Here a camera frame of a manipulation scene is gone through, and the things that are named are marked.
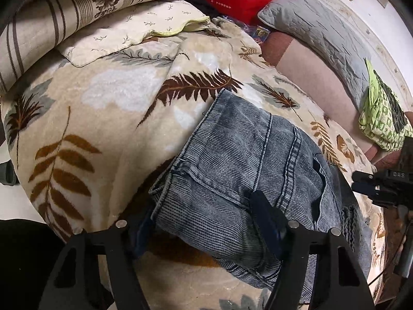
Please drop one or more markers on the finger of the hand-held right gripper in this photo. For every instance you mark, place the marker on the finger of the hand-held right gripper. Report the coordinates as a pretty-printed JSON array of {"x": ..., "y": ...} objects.
[
  {"x": 366, "y": 177},
  {"x": 371, "y": 193}
]

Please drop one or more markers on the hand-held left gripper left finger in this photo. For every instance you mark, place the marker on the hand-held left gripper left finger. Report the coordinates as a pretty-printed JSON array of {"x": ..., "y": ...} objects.
[{"x": 142, "y": 232}]

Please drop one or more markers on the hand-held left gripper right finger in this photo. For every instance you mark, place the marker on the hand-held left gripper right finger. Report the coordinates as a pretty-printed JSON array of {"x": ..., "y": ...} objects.
[{"x": 265, "y": 214}]

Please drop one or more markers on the grey-blue denim garment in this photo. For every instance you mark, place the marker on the grey-blue denim garment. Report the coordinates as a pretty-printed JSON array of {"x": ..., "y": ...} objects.
[{"x": 226, "y": 168}]

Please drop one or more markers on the pink brown bolster cushion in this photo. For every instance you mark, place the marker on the pink brown bolster cushion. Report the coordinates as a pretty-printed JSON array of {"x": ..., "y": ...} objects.
[
  {"x": 392, "y": 160},
  {"x": 309, "y": 71}
]

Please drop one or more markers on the green patterned cloth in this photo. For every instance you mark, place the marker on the green patterned cloth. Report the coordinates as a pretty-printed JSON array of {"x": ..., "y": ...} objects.
[{"x": 377, "y": 122}]

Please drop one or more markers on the dark green garment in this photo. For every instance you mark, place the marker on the dark green garment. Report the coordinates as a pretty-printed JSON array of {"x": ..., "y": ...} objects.
[{"x": 395, "y": 106}]

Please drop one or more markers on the cream leaf-print blanket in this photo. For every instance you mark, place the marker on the cream leaf-print blanket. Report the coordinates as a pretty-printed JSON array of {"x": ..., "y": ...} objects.
[{"x": 96, "y": 119}]

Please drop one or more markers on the grey-green slipper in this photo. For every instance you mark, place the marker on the grey-green slipper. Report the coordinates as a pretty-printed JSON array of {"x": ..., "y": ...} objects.
[{"x": 7, "y": 174}]

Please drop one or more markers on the grey quilted pillow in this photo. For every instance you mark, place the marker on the grey quilted pillow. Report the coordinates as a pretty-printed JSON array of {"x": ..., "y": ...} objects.
[{"x": 316, "y": 29}]

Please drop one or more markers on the colourful plastic packet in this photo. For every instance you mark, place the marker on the colourful plastic packet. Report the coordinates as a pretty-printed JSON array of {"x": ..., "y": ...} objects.
[{"x": 255, "y": 30}]

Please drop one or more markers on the cream sprig-print pillow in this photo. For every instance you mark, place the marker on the cream sprig-print pillow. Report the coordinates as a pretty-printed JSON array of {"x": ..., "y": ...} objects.
[{"x": 129, "y": 29}]

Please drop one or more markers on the striped floral rolled quilt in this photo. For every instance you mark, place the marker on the striped floral rolled quilt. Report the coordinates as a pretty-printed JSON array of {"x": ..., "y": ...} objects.
[{"x": 64, "y": 16}]

